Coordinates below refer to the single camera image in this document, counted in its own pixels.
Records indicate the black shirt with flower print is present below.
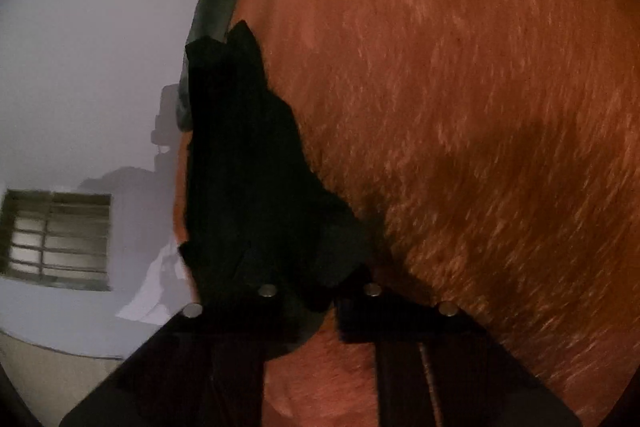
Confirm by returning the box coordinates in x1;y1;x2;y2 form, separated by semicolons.
178;19;387;358

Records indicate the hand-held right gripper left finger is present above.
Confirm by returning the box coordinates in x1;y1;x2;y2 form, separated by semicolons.
59;282;322;427

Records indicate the orange blanket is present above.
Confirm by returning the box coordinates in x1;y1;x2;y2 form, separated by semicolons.
172;0;640;427

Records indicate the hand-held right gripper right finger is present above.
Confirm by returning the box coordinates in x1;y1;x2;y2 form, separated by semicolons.
335;281;583;427

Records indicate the barred window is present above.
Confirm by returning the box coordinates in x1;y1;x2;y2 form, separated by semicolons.
0;188;114;293

